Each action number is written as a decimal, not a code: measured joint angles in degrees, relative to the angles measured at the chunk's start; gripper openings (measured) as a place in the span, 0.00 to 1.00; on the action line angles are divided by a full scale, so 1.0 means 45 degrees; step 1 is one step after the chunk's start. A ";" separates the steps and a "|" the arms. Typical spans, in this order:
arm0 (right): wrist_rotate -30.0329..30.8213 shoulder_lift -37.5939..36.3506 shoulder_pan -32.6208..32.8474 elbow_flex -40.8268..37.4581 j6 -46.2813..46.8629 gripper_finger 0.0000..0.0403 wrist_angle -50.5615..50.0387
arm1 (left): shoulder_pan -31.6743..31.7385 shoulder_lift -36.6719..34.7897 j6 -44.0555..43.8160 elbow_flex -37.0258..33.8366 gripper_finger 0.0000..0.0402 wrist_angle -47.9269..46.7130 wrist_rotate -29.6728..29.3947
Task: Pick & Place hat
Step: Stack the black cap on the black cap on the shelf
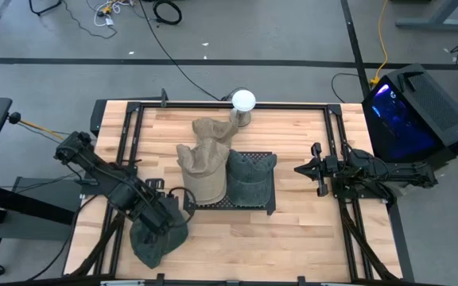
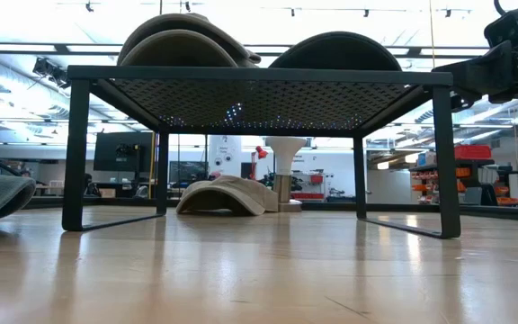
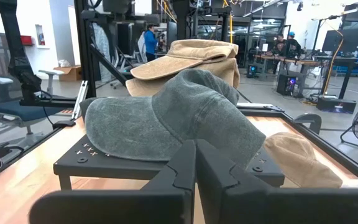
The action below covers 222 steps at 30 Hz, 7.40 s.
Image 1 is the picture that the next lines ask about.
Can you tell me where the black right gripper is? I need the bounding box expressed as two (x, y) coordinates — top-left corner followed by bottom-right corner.
(294, 141), (340, 199)

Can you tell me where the dark green baseball cap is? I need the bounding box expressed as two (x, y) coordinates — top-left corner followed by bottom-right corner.
(226, 149), (278, 208)
(129, 194), (189, 270)

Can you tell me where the beige baseball cap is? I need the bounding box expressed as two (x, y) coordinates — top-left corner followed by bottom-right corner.
(192, 116), (239, 149)
(176, 137), (231, 206)
(184, 186), (227, 207)

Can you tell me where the black perforated metal stand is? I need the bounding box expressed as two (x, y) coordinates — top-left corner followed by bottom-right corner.
(181, 149), (278, 216)

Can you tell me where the white globe lamp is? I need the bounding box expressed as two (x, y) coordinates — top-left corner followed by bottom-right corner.
(228, 89), (257, 128)

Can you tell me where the black computer tower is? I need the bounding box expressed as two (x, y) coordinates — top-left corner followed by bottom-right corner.
(362, 63), (458, 164)

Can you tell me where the black box device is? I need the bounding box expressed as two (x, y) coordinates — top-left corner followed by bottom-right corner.
(89, 99), (109, 138)

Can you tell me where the orange rod black knob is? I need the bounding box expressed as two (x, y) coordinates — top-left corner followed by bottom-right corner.
(8, 112), (66, 141)

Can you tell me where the grey desk foot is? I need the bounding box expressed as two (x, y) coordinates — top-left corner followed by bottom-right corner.
(394, 0), (458, 32)

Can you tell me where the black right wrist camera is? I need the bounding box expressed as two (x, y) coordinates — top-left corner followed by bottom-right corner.
(323, 156), (340, 172)

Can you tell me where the black slotted bracket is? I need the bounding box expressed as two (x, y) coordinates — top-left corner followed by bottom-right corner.
(145, 178), (166, 191)

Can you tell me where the black cable loop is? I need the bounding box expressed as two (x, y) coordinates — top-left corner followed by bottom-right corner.
(168, 186), (197, 228)

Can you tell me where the curved black floor cable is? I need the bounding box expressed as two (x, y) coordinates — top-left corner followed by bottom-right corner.
(331, 72), (373, 104)

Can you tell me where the black aluminium table frame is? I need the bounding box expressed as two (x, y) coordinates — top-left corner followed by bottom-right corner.
(66, 99), (404, 284)

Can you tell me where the yellow floor cable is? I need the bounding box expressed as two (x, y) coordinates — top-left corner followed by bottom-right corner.
(369, 0), (390, 87)

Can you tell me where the long black floor cable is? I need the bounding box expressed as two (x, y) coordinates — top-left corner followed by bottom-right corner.
(138, 0), (221, 102)

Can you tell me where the thin black floor cable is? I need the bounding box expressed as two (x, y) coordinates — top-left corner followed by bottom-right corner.
(60, 0), (118, 40)

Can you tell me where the coiled black cable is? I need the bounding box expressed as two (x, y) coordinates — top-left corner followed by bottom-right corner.
(152, 0), (183, 26)

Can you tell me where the white cable bundle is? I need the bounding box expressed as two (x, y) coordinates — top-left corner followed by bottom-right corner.
(92, 0), (135, 28)

